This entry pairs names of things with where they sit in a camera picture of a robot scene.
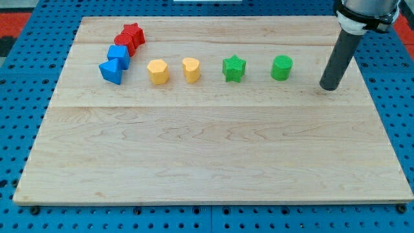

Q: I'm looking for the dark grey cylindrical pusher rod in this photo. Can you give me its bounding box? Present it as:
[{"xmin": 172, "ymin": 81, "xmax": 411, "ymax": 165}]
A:
[{"xmin": 320, "ymin": 30, "xmax": 362, "ymax": 91}]

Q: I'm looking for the green star block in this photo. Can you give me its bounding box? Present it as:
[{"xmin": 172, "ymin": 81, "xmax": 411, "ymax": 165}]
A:
[{"xmin": 222, "ymin": 55, "xmax": 246, "ymax": 83}]

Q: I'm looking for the yellow heart block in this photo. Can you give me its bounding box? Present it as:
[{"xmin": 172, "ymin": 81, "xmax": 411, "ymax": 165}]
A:
[{"xmin": 182, "ymin": 57, "xmax": 201, "ymax": 83}]

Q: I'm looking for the red star block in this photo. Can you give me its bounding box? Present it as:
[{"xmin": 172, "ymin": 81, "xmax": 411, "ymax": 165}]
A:
[{"xmin": 122, "ymin": 23, "xmax": 146, "ymax": 48}]

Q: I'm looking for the green cylinder block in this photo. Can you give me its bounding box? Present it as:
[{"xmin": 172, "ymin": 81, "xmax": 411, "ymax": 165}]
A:
[{"xmin": 270, "ymin": 55, "xmax": 293, "ymax": 81}]

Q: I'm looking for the wooden board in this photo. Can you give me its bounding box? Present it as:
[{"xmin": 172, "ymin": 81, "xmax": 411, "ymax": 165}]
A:
[{"xmin": 13, "ymin": 16, "xmax": 413, "ymax": 206}]

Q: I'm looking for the yellow hexagon block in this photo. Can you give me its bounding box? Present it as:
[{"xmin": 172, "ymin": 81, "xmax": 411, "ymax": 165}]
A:
[{"xmin": 147, "ymin": 59, "xmax": 169, "ymax": 85}]

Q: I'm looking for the red cylinder block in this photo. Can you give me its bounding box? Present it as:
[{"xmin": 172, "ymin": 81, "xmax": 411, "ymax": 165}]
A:
[{"xmin": 114, "ymin": 34, "xmax": 136, "ymax": 57}]

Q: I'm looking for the blue cube block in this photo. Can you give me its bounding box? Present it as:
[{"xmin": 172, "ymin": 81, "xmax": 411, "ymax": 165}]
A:
[{"xmin": 107, "ymin": 45, "xmax": 131, "ymax": 70}]

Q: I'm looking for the blue triangle block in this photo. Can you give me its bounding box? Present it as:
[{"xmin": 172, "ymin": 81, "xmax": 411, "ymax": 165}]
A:
[{"xmin": 98, "ymin": 58, "xmax": 122, "ymax": 85}]

